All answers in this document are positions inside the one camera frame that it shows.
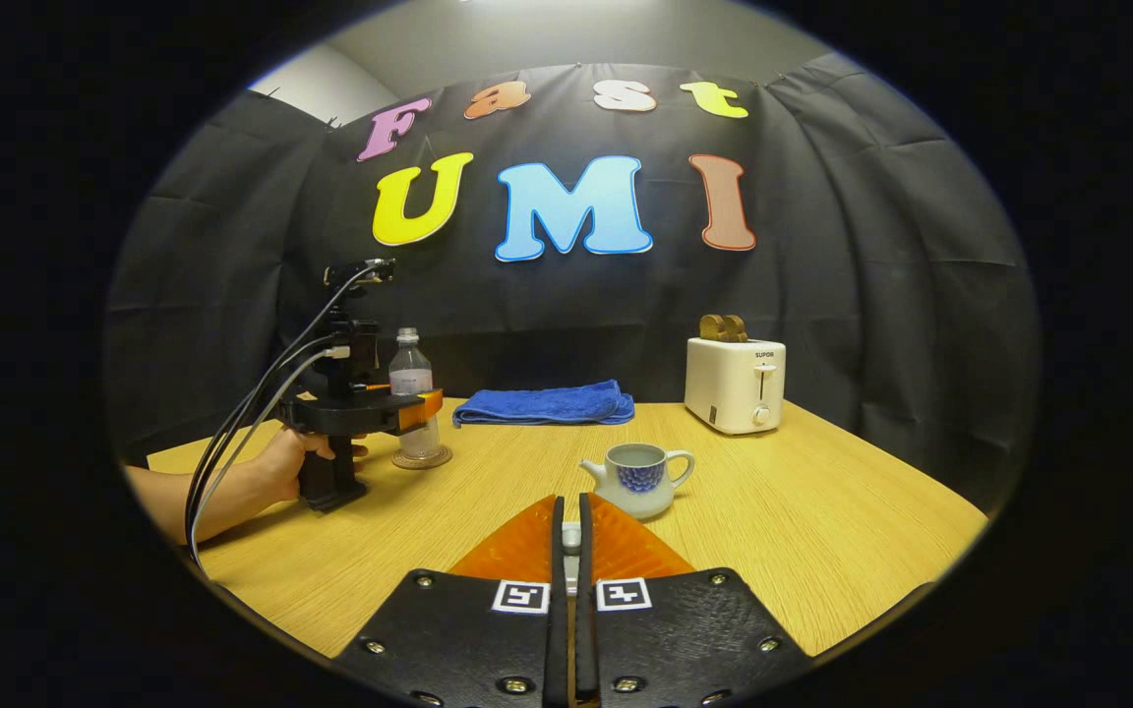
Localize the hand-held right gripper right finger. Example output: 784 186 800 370
576 492 815 708

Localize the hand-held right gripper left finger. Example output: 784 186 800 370
330 495 568 708

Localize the clear plastic water bottle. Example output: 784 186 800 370
388 327 442 461

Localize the round coaster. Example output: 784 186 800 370
391 444 453 471

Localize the white blue-patterned teacup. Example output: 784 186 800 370
579 442 696 520

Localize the blue folded towel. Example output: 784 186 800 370
452 380 636 428

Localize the white toaster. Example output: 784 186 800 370
684 336 788 436

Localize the black cable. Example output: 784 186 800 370
189 344 351 566
185 261 381 571

